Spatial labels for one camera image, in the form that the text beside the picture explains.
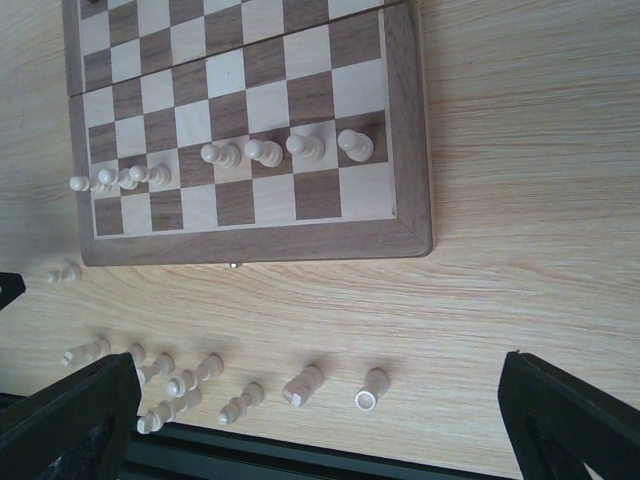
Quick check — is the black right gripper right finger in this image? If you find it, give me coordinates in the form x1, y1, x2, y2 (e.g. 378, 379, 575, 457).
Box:
499, 351, 639, 479

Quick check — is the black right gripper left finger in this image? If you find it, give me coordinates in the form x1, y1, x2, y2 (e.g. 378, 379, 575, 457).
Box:
1, 353, 141, 479

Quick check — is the light pawn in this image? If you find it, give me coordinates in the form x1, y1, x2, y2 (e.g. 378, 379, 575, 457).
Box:
45, 264, 82, 284
200, 143, 241, 169
129, 165, 171, 187
69, 176, 112, 195
244, 140, 284, 168
337, 129, 374, 162
286, 134, 324, 162
98, 168, 139, 190

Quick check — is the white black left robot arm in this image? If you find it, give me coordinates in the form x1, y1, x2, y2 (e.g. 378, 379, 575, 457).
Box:
0, 272, 26, 309

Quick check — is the wooden chess board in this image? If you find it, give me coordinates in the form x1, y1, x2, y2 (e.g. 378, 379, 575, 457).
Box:
61, 1, 435, 266

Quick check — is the light knight front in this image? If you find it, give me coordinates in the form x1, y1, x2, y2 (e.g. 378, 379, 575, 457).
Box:
136, 389, 201, 434

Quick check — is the light tall piece front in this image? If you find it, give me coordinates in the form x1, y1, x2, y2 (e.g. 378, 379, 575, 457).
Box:
166, 353, 224, 398

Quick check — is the black front mounting rail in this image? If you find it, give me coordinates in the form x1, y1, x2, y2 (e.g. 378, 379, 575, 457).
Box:
117, 423, 491, 479

